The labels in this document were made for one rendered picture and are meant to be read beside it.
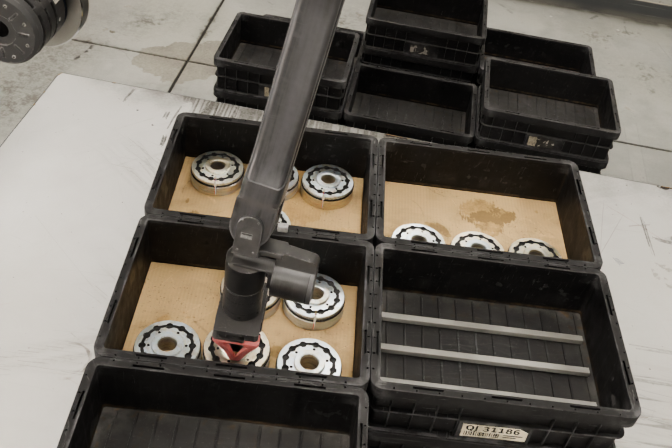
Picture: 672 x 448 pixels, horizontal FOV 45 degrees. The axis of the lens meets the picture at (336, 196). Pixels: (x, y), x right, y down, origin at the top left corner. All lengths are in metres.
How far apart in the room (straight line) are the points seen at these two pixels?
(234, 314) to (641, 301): 0.93
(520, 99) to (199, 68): 1.43
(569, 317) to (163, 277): 0.72
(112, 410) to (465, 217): 0.77
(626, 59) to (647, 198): 2.12
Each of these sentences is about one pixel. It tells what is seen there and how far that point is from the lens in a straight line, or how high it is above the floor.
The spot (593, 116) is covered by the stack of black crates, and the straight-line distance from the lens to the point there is 2.68.
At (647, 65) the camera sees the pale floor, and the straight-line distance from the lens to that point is 4.13.
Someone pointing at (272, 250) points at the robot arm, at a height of 1.11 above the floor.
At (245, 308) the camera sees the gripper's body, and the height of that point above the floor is 1.01.
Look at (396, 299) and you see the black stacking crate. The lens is 1.43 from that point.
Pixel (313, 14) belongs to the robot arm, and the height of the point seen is 1.40.
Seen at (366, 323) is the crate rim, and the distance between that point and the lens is 1.25.
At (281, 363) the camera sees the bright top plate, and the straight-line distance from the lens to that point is 1.28.
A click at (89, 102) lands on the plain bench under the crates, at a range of 2.06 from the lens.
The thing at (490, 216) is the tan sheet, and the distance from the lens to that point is 1.64.
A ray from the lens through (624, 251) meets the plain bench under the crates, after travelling 1.88.
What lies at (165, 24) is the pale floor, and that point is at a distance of 3.77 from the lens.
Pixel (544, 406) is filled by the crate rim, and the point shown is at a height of 0.93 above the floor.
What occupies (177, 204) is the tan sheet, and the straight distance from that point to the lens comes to 1.57.
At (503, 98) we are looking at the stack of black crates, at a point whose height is 0.49.
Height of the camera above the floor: 1.89
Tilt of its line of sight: 41 degrees down
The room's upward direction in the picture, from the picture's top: 8 degrees clockwise
